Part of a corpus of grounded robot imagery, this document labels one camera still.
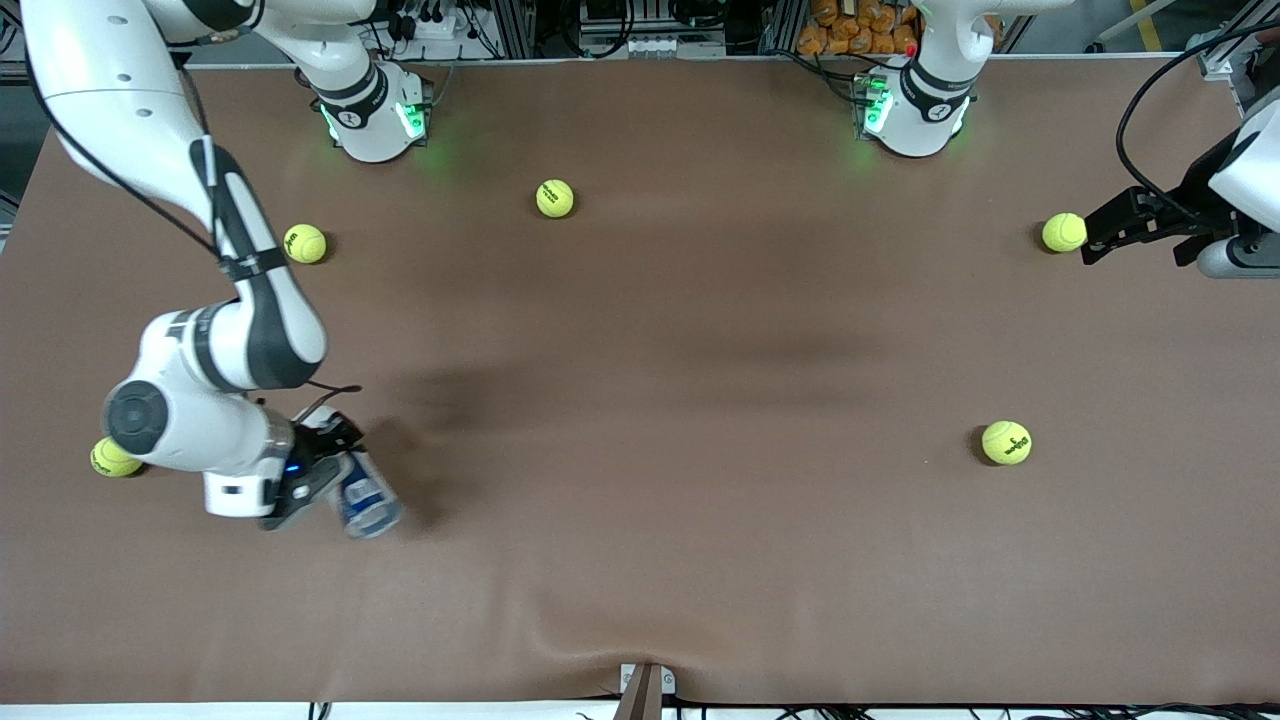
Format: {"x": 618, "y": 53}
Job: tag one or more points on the aluminium frame profile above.
{"x": 1235, "y": 35}

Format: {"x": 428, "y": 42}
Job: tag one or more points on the grey table corner clamp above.
{"x": 1215, "y": 62}

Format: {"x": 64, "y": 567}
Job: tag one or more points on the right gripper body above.
{"x": 318, "y": 453}

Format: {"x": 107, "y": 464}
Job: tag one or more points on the aluminium camera post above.
{"x": 640, "y": 700}

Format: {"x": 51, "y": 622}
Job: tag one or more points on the white power strip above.
{"x": 432, "y": 25}

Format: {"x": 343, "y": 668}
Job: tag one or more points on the brown table mat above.
{"x": 700, "y": 550}

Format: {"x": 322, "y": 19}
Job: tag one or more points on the white terminal block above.
{"x": 675, "y": 45}

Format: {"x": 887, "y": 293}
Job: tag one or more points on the white blue tennis ball can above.
{"x": 365, "y": 500}

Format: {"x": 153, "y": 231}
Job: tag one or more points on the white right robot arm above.
{"x": 100, "y": 100}

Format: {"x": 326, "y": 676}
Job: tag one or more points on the pile of orange objects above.
{"x": 860, "y": 28}

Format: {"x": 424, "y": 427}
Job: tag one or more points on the grey post bracket plate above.
{"x": 668, "y": 682}

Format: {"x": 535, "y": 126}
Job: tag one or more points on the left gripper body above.
{"x": 1197, "y": 187}

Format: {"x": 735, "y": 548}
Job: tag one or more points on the yellow-green tennis ball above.
{"x": 306, "y": 243}
{"x": 1064, "y": 232}
{"x": 555, "y": 198}
{"x": 105, "y": 462}
{"x": 1006, "y": 442}

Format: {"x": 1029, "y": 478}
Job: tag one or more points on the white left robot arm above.
{"x": 920, "y": 120}

